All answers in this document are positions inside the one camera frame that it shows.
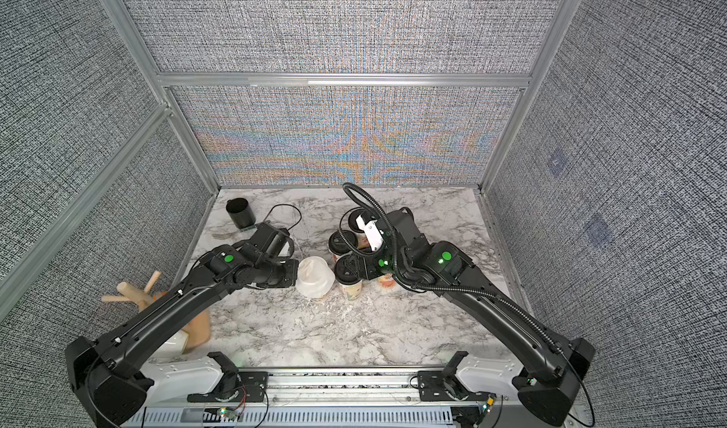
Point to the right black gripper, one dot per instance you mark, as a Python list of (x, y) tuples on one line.
[(366, 259)]

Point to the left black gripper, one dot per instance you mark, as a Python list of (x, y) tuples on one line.
[(290, 274)]

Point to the paper cup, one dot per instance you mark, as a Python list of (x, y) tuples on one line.
[(387, 281), (325, 296), (352, 291)]

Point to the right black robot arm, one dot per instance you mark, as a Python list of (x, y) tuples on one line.
[(549, 370)]

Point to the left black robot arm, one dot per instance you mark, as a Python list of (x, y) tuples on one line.
[(105, 374)]

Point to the black cylindrical cup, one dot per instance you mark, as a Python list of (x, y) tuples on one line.
[(241, 213)]

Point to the wooden peg rack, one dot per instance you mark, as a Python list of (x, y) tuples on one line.
[(195, 334)]

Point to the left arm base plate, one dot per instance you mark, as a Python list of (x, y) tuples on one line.
[(235, 388)]

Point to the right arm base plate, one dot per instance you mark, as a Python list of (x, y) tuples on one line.
[(435, 386)]

